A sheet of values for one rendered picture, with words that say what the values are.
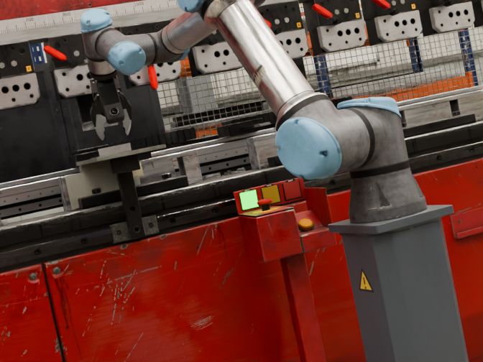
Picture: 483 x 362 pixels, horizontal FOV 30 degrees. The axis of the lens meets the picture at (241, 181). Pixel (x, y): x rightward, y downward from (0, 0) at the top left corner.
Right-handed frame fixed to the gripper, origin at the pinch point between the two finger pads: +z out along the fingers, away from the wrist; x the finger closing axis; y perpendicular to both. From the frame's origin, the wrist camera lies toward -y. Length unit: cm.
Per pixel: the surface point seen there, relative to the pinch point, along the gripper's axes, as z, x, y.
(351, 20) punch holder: -1, -78, 30
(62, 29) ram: -18.2, 7.0, 26.1
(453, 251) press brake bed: 51, -92, -24
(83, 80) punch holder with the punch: -7.2, 4.7, 16.8
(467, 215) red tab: 44, -99, -17
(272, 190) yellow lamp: 15.5, -37.5, -17.3
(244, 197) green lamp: 15.2, -29.5, -18.0
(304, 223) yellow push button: 18, -42, -30
